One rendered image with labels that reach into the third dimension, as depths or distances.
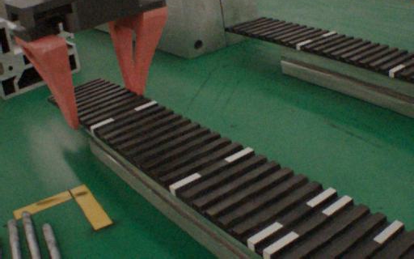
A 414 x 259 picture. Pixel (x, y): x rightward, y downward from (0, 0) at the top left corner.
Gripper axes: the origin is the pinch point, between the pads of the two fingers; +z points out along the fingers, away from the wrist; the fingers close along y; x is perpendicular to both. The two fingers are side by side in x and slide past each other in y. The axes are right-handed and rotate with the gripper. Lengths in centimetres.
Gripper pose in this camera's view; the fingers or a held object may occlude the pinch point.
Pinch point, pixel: (103, 104)
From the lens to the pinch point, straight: 37.0
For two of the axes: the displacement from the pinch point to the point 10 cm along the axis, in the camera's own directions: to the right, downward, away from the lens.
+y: -8.2, 3.4, -4.6
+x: 5.6, 2.9, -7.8
